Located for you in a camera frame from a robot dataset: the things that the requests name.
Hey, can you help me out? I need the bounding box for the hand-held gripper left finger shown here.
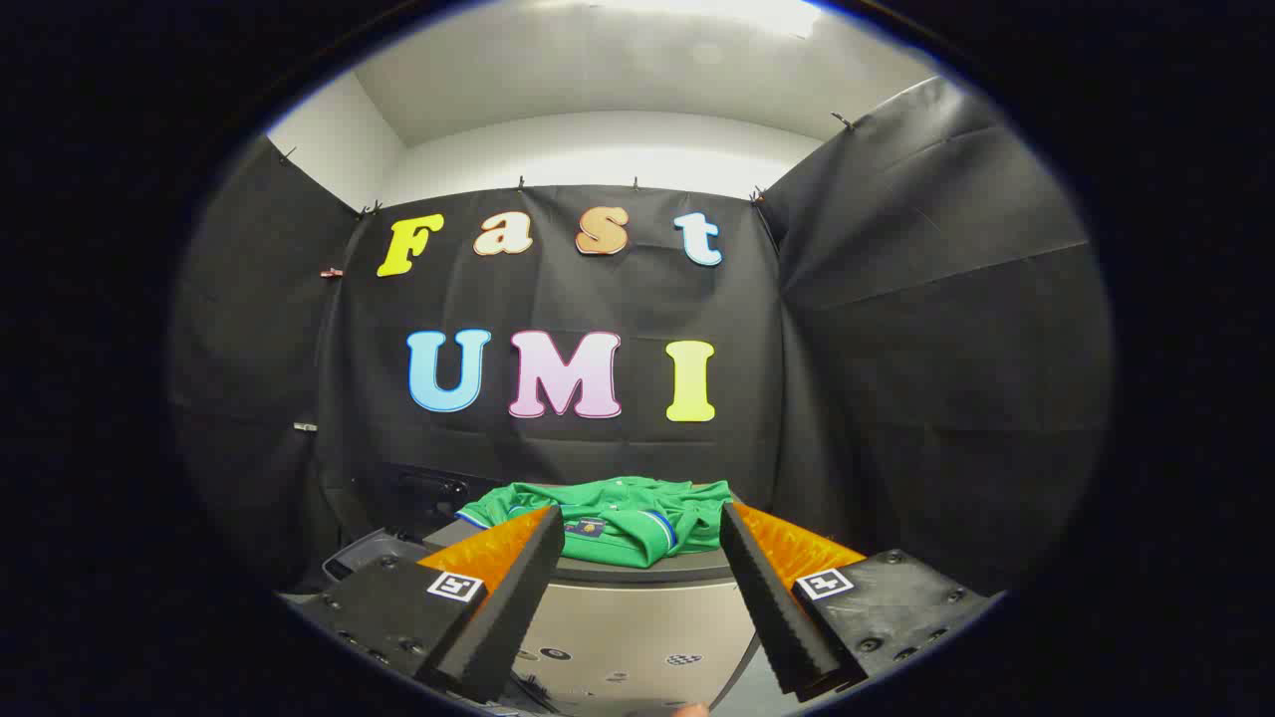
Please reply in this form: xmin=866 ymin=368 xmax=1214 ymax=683
xmin=294 ymin=504 xmax=567 ymax=704

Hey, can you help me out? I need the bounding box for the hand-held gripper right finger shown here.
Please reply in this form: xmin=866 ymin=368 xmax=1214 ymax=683
xmin=719 ymin=500 xmax=1001 ymax=696

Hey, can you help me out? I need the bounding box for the green polo shirt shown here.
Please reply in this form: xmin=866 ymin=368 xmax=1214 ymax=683
xmin=456 ymin=476 xmax=736 ymax=570

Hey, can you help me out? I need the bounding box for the grey cabinet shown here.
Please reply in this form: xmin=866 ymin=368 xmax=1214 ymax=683
xmin=423 ymin=483 xmax=763 ymax=717

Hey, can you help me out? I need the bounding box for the black backdrop cloth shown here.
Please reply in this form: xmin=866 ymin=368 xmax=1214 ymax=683
xmin=169 ymin=78 xmax=1112 ymax=598

